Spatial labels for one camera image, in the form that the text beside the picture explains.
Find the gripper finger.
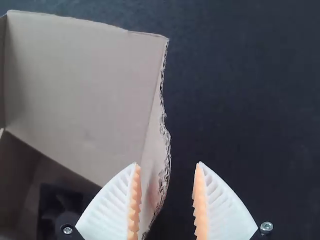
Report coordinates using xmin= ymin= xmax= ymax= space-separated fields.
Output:
xmin=59 ymin=161 xmax=144 ymax=240
xmin=191 ymin=160 xmax=276 ymax=240

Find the cardboard box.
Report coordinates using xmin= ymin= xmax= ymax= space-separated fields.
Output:
xmin=0 ymin=9 xmax=173 ymax=240

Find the black square fan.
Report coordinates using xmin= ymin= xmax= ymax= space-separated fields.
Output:
xmin=37 ymin=183 xmax=86 ymax=240

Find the black mat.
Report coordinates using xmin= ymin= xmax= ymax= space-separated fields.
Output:
xmin=0 ymin=0 xmax=320 ymax=240

